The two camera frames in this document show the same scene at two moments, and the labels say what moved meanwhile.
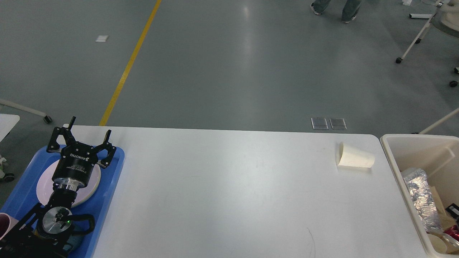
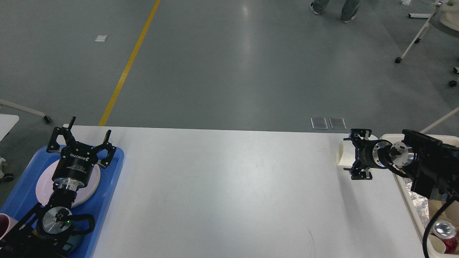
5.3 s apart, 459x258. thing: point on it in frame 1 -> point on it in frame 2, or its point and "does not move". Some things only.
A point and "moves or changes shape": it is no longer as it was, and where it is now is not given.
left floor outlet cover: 319,123 does not move
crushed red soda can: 453,230 moves or changes shape
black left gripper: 75,163 does not move
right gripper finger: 453,210 -> 369,154
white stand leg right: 437,122 does not move
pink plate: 85,194 does not move
